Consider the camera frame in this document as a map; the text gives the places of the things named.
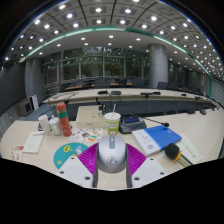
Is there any round teal printed mouse pad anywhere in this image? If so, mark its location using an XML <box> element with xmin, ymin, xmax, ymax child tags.
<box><xmin>53</xmin><ymin>142</ymin><xmax>90</xmax><ymax>170</ymax></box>

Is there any blue and white book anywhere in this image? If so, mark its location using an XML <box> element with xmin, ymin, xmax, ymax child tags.
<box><xmin>131</xmin><ymin>124</ymin><xmax>183</xmax><ymax>157</ymax></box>

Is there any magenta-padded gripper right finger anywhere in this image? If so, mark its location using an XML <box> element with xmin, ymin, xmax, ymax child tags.
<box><xmin>125</xmin><ymin>143</ymin><xmax>168</xmax><ymax>190</ymax></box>

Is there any silver grey computer mouse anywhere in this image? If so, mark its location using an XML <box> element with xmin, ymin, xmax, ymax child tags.
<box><xmin>96</xmin><ymin>134</ymin><xmax>128</xmax><ymax>174</ymax></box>

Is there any white paper booklet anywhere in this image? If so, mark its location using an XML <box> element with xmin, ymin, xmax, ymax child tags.
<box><xmin>174</xmin><ymin>132</ymin><xmax>203</xmax><ymax>166</ymax></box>

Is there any green printed paper cup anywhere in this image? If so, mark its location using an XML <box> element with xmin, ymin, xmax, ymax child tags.
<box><xmin>104</xmin><ymin>103</ymin><xmax>122</xmax><ymax>136</ymax></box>

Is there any dark grey conference microphone unit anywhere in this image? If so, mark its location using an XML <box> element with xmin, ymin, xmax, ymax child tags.
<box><xmin>118</xmin><ymin>113</ymin><xmax>170</xmax><ymax>135</ymax></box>

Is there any group of dark office chairs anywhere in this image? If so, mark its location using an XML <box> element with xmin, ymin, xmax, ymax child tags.
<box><xmin>69</xmin><ymin>77</ymin><xmax>201</xmax><ymax>93</ymax></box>

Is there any black microphone with orange ring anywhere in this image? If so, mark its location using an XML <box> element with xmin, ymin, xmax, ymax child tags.
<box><xmin>164</xmin><ymin>143</ymin><xmax>194</xmax><ymax>168</ymax></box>

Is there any white upright panel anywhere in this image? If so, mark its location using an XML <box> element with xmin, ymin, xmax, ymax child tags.
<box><xmin>30</xmin><ymin>94</ymin><xmax>40</xmax><ymax>111</ymax></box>

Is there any group of ceiling lights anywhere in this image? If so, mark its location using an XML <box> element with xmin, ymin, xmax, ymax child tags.
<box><xmin>3</xmin><ymin>0</ymin><xmax>224</xmax><ymax>81</ymax></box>

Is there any colourful sticker sheet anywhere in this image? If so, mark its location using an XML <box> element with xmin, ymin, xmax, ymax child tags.
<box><xmin>70</xmin><ymin>127</ymin><xmax>104</xmax><ymax>145</ymax></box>

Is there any tall white paper cup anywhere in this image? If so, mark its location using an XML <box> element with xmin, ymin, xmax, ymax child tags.
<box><xmin>37</xmin><ymin>114</ymin><xmax>53</xmax><ymax>137</ymax></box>

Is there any beige cardboard box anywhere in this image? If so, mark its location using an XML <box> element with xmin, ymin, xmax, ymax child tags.
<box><xmin>75</xmin><ymin>105</ymin><xmax>108</xmax><ymax>130</ymax></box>

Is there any white lidded mug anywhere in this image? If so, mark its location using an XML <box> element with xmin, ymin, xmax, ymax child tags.
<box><xmin>48</xmin><ymin>115</ymin><xmax>63</xmax><ymax>137</ymax></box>

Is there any long curved conference desk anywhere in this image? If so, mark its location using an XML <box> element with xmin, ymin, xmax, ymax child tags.
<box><xmin>42</xmin><ymin>87</ymin><xmax>221</xmax><ymax>116</ymax></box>

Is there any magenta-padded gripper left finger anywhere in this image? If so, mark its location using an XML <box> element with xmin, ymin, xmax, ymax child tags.
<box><xmin>56</xmin><ymin>142</ymin><xmax>100</xmax><ymax>190</ymax></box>

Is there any red bottle with green band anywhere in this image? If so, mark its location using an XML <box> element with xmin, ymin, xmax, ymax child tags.
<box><xmin>55</xmin><ymin>102</ymin><xmax>73</xmax><ymax>138</ymax></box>

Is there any white printed leaflet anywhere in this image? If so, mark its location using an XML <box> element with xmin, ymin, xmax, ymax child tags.
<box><xmin>22</xmin><ymin>130</ymin><xmax>45</xmax><ymax>154</ymax></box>

